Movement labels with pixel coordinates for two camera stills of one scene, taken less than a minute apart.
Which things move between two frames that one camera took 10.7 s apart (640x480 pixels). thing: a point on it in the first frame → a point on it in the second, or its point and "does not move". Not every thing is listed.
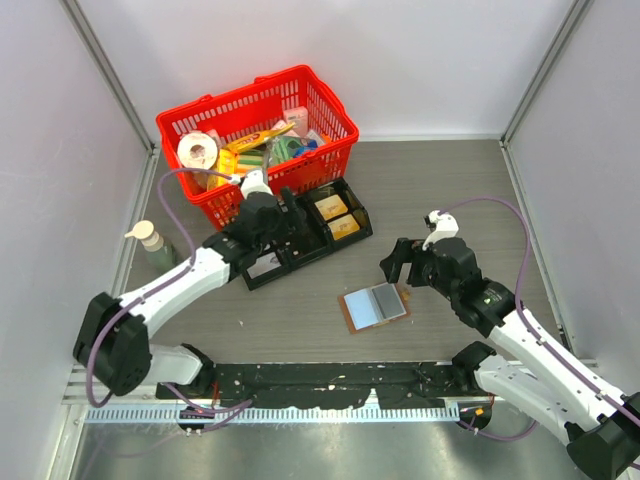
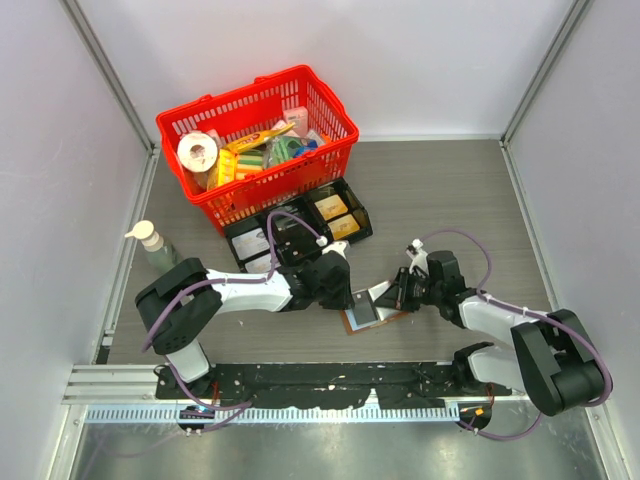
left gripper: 294,214 → 344,300
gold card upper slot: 331,207 does not move
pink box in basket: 299,116 does not move
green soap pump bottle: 160,256 does not move
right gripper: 392,265 → 397,295
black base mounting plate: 296,385 does not move
